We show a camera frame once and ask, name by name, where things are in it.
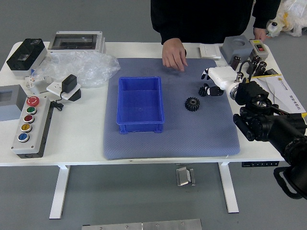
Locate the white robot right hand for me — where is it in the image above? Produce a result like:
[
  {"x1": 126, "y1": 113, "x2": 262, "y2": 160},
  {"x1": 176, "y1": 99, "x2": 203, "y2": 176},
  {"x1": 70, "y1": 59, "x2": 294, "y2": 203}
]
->
[{"x1": 201, "y1": 66, "x2": 241, "y2": 97}]

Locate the person's right hand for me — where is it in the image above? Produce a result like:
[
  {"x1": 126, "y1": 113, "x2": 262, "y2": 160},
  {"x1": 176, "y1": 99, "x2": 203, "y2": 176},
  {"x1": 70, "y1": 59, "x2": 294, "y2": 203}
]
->
[{"x1": 162, "y1": 38, "x2": 189, "y2": 72}]

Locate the person's left hand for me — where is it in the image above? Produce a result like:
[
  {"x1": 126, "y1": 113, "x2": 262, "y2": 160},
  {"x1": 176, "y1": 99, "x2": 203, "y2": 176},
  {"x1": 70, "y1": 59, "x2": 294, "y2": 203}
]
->
[{"x1": 253, "y1": 27, "x2": 267, "y2": 42}]

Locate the big black gear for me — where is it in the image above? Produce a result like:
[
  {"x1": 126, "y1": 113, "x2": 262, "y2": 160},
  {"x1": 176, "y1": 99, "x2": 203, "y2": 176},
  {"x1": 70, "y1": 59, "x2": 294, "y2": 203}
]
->
[{"x1": 184, "y1": 96, "x2": 201, "y2": 112}]

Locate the yellow white cardboard box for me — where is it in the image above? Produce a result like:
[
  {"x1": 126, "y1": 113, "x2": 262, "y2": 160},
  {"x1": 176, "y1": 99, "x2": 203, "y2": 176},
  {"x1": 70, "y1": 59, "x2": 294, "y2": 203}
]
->
[{"x1": 250, "y1": 74, "x2": 307, "y2": 120}]

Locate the blue plastic box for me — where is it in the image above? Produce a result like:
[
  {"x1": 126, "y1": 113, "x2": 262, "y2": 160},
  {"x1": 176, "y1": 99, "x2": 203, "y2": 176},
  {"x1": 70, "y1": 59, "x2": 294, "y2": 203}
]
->
[{"x1": 116, "y1": 76, "x2": 165, "y2": 134}]

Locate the clear-lid distribution box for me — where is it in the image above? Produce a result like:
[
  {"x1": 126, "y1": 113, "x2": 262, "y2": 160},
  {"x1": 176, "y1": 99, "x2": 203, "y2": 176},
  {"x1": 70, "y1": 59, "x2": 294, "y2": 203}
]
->
[{"x1": 47, "y1": 30, "x2": 106, "y2": 54}]

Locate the grey five-button control box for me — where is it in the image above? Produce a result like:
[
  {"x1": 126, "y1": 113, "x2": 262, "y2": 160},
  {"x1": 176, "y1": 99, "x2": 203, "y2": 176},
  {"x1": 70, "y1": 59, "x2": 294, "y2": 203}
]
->
[{"x1": 10, "y1": 96, "x2": 54, "y2": 159}]

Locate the grey box with window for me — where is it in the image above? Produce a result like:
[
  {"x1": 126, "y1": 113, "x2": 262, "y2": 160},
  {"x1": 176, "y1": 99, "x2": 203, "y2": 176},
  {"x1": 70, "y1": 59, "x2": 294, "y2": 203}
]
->
[{"x1": 0, "y1": 84, "x2": 27, "y2": 122}]

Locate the dark brown capacitor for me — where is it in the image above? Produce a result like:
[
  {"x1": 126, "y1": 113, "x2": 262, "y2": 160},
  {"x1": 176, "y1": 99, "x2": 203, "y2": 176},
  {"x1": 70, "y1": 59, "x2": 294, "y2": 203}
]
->
[
  {"x1": 230, "y1": 56, "x2": 242, "y2": 71},
  {"x1": 247, "y1": 55, "x2": 261, "y2": 75},
  {"x1": 253, "y1": 61, "x2": 268, "y2": 77}
]

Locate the grey block with round recess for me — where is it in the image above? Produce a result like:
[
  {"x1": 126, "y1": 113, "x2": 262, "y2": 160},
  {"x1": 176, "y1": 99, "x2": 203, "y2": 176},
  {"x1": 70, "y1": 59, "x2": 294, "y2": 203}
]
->
[{"x1": 221, "y1": 35, "x2": 254, "y2": 65}]

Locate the white yellow plastic bag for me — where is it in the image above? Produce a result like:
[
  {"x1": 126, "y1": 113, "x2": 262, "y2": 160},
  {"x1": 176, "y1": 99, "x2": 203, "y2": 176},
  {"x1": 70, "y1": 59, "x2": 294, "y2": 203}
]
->
[{"x1": 278, "y1": 0, "x2": 307, "y2": 37}]

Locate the small black module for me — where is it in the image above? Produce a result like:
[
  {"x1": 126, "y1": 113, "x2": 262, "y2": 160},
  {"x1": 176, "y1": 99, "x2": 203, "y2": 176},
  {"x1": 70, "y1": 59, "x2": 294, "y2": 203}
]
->
[{"x1": 264, "y1": 69, "x2": 281, "y2": 78}]

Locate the person's torso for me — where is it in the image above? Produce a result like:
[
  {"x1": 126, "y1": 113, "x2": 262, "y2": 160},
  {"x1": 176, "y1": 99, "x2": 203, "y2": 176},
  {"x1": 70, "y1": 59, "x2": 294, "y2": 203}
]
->
[{"x1": 150, "y1": 0, "x2": 281, "y2": 46}]

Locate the grey-blue mat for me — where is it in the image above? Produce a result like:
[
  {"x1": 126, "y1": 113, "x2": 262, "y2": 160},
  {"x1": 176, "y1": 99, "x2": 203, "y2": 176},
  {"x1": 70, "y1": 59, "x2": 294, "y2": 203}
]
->
[{"x1": 103, "y1": 57, "x2": 241, "y2": 161}]

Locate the clear plastic bag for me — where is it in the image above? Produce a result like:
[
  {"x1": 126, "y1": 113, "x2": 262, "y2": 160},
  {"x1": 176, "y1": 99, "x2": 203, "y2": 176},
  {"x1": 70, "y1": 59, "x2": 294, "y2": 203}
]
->
[{"x1": 31, "y1": 49, "x2": 121, "y2": 89}]

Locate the black table control panel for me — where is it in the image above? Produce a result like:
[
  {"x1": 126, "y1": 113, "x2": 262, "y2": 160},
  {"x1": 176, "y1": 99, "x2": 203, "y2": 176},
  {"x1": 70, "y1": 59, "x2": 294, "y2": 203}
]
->
[{"x1": 241, "y1": 161, "x2": 280, "y2": 168}]

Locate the black power adapter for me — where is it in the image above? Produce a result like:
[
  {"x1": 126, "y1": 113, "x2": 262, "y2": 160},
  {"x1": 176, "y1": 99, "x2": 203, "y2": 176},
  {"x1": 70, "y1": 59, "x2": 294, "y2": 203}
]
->
[{"x1": 61, "y1": 74, "x2": 78, "y2": 93}]

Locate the white table leg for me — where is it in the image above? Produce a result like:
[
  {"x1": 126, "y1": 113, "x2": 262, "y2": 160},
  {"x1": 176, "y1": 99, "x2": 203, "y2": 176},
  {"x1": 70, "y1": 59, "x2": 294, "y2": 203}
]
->
[
  {"x1": 49, "y1": 165, "x2": 71, "y2": 220},
  {"x1": 218, "y1": 162, "x2": 240, "y2": 214}
]

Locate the white power socket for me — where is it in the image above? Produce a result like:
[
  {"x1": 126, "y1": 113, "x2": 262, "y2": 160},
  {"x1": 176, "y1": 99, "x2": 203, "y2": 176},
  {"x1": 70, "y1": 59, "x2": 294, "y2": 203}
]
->
[{"x1": 46, "y1": 80, "x2": 82, "y2": 103}]

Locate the white terminal connector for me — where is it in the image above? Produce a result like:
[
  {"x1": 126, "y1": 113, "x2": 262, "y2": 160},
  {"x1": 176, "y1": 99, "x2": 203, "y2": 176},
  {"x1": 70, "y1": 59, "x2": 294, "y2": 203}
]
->
[{"x1": 25, "y1": 74, "x2": 52, "y2": 89}]

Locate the grey metal plate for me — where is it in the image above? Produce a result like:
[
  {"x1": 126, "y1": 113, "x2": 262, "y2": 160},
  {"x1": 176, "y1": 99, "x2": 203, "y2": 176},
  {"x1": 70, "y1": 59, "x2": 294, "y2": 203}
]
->
[{"x1": 81, "y1": 218, "x2": 202, "y2": 230}]

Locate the grey red-black switch box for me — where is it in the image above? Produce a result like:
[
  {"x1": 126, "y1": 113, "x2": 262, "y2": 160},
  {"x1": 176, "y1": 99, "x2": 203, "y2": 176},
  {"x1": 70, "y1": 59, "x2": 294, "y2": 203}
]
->
[{"x1": 248, "y1": 39, "x2": 269, "y2": 60}]

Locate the white wall switch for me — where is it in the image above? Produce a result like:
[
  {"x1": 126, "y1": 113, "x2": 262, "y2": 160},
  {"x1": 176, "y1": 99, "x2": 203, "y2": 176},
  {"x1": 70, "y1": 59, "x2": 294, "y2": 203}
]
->
[{"x1": 199, "y1": 44, "x2": 222, "y2": 59}]

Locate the metal bracket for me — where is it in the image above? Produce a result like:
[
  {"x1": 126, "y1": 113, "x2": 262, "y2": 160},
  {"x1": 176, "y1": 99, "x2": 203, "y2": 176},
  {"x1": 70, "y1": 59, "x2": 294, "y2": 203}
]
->
[{"x1": 176, "y1": 167, "x2": 197, "y2": 187}]

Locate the black adapter cord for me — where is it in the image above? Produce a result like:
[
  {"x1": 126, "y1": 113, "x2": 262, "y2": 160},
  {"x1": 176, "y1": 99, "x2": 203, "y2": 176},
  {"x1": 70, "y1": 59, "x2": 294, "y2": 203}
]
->
[{"x1": 51, "y1": 91, "x2": 65, "y2": 112}]

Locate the black-lid grey enclosure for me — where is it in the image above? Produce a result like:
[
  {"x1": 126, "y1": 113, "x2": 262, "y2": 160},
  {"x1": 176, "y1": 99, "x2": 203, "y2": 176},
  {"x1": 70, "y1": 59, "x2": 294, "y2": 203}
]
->
[{"x1": 6, "y1": 38, "x2": 48, "y2": 77}]

